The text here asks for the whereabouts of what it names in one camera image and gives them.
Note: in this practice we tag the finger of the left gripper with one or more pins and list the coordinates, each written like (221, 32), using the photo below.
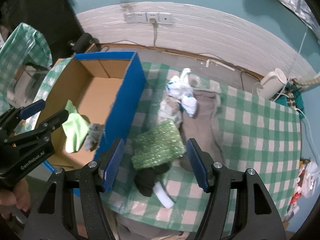
(55, 121)
(30, 110)

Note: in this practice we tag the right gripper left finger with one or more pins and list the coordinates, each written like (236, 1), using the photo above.
(53, 215)

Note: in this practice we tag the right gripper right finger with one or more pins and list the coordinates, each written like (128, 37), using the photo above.
(255, 217)

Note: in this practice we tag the light green cloth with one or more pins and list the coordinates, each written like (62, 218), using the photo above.
(76, 129)

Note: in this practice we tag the small grey sock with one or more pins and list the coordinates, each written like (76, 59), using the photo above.
(92, 138)

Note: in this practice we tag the black and white sock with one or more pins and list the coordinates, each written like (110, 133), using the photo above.
(147, 183)

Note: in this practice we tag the grey brown trousers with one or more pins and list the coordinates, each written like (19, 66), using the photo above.
(201, 126)

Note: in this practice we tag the green sparkly knitted cloth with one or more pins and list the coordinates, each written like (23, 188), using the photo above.
(161, 144)

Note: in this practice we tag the white blue plastic bag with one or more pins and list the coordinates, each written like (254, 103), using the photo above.
(179, 88)

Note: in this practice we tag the person left hand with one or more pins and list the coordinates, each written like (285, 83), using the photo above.
(18, 197)

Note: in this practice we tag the checkered covered chair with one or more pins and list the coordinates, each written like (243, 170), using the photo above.
(25, 45)

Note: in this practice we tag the blue cardboard box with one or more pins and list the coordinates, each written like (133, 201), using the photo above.
(105, 88)

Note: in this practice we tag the white red plastic bag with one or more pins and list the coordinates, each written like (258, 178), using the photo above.
(304, 186)

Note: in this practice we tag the green checkered tablecloth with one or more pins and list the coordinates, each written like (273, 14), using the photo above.
(252, 132)

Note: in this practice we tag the black hanging coat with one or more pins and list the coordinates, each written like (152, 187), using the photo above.
(55, 19)

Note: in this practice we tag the teal basket with power strip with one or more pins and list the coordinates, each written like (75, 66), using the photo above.
(291, 96)

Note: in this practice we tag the white electric kettle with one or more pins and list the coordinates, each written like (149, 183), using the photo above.
(272, 83)

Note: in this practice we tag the white wall socket row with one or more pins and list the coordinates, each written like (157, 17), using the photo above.
(148, 17)

